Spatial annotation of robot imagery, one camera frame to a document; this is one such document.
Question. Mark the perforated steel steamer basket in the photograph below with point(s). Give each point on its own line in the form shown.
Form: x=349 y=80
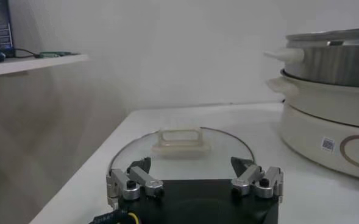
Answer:
x=334 y=67

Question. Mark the white side table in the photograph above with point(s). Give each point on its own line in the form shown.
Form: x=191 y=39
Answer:
x=33 y=62

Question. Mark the dark laptop screen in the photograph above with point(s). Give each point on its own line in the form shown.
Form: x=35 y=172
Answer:
x=2 y=24

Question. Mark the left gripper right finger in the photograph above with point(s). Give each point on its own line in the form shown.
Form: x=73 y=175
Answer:
x=252 y=178

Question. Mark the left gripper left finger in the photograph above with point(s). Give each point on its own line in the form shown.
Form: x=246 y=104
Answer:
x=136 y=179

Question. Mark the cream electric cooker pot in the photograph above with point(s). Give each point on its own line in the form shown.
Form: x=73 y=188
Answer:
x=313 y=121

